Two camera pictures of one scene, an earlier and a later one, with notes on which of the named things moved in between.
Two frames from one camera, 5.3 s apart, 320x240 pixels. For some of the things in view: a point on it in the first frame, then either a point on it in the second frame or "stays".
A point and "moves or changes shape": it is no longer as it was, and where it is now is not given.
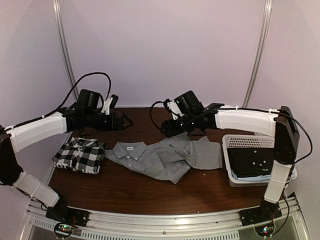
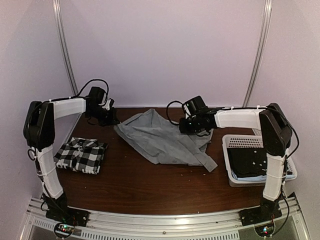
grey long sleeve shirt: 169,158 moves or changes shape
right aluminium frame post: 259,53 stays
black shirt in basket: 251,162 stays
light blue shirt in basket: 258,178 stays
